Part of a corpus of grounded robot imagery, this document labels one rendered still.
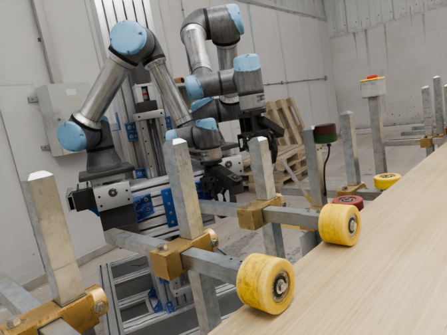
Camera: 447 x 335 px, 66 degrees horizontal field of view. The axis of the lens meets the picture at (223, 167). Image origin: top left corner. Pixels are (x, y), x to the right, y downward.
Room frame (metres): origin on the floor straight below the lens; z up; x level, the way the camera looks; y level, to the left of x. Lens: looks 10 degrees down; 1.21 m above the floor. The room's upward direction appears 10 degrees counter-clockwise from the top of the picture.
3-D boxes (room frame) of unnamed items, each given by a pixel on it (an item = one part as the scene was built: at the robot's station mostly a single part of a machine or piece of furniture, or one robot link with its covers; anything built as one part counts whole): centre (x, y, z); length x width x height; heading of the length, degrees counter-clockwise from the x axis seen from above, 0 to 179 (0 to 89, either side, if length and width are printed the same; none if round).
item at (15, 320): (0.43, 0.32, 0.98); 0.02 x 0.02 x 0.01
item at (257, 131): (1.00, -0.11, 1.13); 0.09 x 0.08 x 0.12; 134
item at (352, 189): (1.17, -0.43, 0.84); 0.14 x 0.06 x 0.05; 134
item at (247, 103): (1.01, -0.12, 1.21); 0.08 x 0.08 x 0.05
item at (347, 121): (1.19, -0.45, 0.89); 0.04 x 0.04 x 0.48; 44
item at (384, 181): (1.07, -0.51, 0.85); 0.08 x 0.08 x 0.11
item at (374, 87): (1.37, -0.64, 1.18); 0.07 x 0.07 x 0.08; 44
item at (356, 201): (0.91, -0.32, 0.85); 0.08 x 0.08 x 0.11
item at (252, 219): (0.82, -0.08, 0.95); 0.14 x 0.06 x 0.05; 134
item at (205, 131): (1.27, 0.04, 1.13); 0.09 x 0.08 x 0.11; 79
